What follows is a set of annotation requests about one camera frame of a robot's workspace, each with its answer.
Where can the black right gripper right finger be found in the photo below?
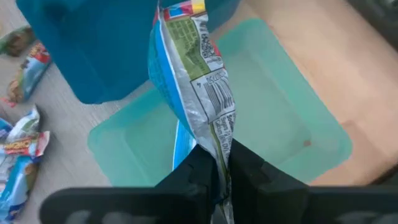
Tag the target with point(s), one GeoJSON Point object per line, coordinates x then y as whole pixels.
{"type": "Point", "coordinates": [280, 202]}

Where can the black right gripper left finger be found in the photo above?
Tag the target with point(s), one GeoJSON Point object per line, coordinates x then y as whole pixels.
{"type": "Point", "coordinates": [140, 205]}

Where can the white red granola bar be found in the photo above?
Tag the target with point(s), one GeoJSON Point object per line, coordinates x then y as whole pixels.
{"type": "Point", "coordinates": [25, 146]}

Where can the snack packets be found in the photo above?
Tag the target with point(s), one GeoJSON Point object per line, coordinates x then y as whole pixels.
{"type": "Point", "coordinates": [31, 71]}

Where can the silver green granola bar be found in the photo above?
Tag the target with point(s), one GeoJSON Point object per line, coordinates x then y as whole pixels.
{"type": "Point", "coordinates": [17, 42]}

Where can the teal plastic tray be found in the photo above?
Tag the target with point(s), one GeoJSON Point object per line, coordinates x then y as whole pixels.
{"type": "Point", "coordinates": [280, 109]}

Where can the grey woven mat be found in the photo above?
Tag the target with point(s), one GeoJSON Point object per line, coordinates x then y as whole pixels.
{"type": "Point", "coordinates": [71, 124]}

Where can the blue plastic tray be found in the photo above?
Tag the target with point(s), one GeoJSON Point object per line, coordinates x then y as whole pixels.
{"type": "Point", "coordinates": [93, 46]}

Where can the black metal frame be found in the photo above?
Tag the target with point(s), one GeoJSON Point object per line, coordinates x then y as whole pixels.
{"type": "Point", "coordinates": [379, 18]}

